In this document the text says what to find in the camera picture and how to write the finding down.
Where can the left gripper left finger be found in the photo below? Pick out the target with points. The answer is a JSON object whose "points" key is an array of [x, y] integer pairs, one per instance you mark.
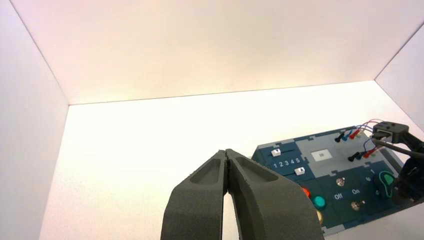
{"points": [[195, 205]]}

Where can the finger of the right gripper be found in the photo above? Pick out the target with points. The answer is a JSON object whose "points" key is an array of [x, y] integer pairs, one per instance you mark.
{"points": [[410, 180]]}

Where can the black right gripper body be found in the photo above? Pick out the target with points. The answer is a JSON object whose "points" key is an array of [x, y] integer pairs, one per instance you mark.
{"points": [[391, 132]]}

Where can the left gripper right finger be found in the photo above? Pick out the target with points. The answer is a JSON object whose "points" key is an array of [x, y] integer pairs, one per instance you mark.
{"points": [[271, 205]]}

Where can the green pointer knob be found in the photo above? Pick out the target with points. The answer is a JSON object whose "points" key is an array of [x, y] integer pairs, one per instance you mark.
{"points": [[386, 180]]}

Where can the red banana plug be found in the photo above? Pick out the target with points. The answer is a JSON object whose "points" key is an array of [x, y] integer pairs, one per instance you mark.
{"points": [[367, 154], [355, 134]]}

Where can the red round push button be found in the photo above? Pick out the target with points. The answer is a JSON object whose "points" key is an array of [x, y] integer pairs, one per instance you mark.
{"points": [[306, 192]]}

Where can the blue banana plug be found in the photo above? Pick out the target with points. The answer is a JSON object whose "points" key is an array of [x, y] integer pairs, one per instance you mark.
{"points": [[360, 156], [348, 136]]}

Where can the white slider cap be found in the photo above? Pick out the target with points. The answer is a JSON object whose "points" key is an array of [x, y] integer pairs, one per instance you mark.
{"points": [[275, 152], [299, 171]]}

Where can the black banana plug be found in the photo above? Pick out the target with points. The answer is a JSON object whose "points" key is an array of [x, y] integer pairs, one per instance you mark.
{"points": [[339, 137], [353, 156]]}

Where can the teal round push button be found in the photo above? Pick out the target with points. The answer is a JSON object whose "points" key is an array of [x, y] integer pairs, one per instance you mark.
{"points": [[319, 202]]}

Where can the yellow round push button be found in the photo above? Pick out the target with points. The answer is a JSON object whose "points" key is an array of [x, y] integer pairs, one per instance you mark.
{"points": [[319, 217]]}

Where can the dark teal grey control box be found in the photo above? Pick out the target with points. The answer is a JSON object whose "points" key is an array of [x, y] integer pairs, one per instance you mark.
{"points": [[334, 169]]}

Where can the white square label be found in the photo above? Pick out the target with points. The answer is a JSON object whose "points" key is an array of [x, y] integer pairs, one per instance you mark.
{"points": [[321, 155]]}

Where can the metal toggle switch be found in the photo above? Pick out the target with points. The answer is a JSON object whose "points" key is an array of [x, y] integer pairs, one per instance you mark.
{"points": [[340, 181], [357, 205]]}

